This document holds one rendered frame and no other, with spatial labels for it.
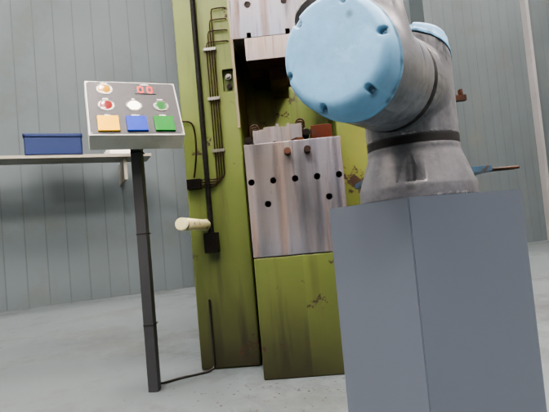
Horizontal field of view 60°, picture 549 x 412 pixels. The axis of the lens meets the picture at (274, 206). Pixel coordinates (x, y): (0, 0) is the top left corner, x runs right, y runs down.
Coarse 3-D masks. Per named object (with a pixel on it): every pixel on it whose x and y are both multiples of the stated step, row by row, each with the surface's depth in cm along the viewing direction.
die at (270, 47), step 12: (276, 36) 195; (288, 36) 195; (252, 48) 195; (264, 48) 195; (276, 48) 195; (252, 60) 196; (264, 60) 197; (276, 60) 198; (252, 72) 210; (264, 72) 211; (264, 84) 228; (288, 84) 232
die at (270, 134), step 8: (264, 128) 193; (272, 128) 193; (280, 128) 193; (288, 128) 193; (296, 128) 193; (256, 136) 193; (264, 136) 193; (272, 136) 193; (280, 136) 193; (288, 136) 193; (296, 136) 193
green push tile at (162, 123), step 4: (156, 116) 180; (160, 116) 180; (164, 116) 181; (168, 116) 181; (172, 116) 182; (156, 120) 178; (160, 120) 179; (164, 120) 180; (168, 120) 180; (172, 120) 181; (156, 124) 177; (160, 124) 178; (164, 124) 178; (168, 124) 179; (172, 124) 180; (156, 128) 176; (160, 128) 177; (164, 128) 177; (168, 128) 178; (172, 128) 178
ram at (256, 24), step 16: (240, 0) 196; (256, 0) 196; (272, 0) 196; (288, 0) 195; (240, 16) 196; (256, 16) 196; (272, 16) 195; (288, 16) 195; (240, 32) 196; (256, 32) 195; (272, 32) 195; (288, 32) 199; (240, 48) 206
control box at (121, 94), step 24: (96, 96) 178; (120, 96) 181; (144, 96) 185; (168, 96) 188; (96, 120) 171; (120, 120) 175; (96, 144) 171; (120, 144) 174; (144, 144) 178; (168, 144) 181
